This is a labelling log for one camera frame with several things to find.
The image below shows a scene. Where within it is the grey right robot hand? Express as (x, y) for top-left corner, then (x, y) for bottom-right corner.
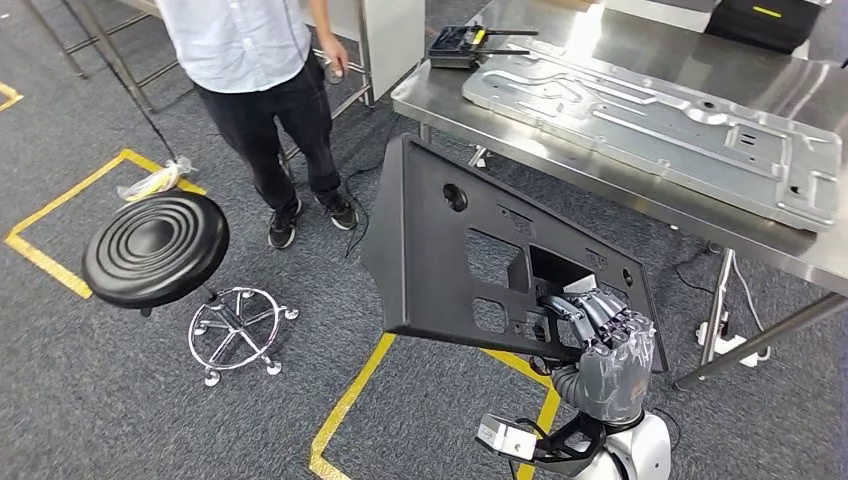
(537, 288), (658, 427)

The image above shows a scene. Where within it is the person's left hand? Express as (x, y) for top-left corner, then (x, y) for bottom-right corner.
(317, 34), (351, 83)

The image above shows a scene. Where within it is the black plastic plate part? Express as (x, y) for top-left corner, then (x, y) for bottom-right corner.
(360, 133), (670, 374)

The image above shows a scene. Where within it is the stainless steel workbench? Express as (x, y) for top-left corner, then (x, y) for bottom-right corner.
(390, 0), (848, 392)

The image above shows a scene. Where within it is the white panel steel-leg table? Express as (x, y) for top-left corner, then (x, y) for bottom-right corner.
(276, 0), (427, 164)

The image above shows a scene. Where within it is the person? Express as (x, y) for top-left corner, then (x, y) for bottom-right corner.
(153, 0), (360, 251)

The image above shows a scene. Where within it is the black wifi router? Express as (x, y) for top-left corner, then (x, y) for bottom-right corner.
(427, 24), (540, 72)

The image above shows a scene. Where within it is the white power strip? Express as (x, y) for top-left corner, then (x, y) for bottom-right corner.
(695, 321), (774, 370)

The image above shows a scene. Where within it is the thin black rod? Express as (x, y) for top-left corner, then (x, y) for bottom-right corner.
(107, 61), (179, 162)

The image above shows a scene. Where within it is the clear plastic bag yellow tape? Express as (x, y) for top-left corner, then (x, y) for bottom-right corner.
(117, 156), (200, 203)

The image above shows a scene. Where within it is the stamped sheet metal panel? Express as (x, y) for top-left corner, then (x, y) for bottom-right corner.
(461, 44), (844, 234)

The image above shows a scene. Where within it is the black round stool chrome base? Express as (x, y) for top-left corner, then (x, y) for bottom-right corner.
(80, 190), (301, 389)

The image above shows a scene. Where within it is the yellow floor tape square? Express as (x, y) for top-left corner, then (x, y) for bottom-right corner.
(307, 331), (564, 480)

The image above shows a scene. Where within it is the black box with yellow mark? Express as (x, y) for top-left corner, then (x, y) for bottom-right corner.
(703, 0), (823, 56)

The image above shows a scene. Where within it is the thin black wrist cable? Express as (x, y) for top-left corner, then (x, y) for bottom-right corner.
(652, 406), (683, 453)

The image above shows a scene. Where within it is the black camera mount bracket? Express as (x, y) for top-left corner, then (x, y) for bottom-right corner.
(529, 411), (608, 469)

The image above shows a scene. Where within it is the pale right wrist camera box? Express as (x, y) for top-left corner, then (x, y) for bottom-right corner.
(475, 413), (540, 464)

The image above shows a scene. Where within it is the black floor cable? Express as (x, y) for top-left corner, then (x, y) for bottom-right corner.
(340, 164), (399, 262)

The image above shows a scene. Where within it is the steel tube table frame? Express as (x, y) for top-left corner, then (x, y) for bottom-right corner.
(19, 0), (183, 115)

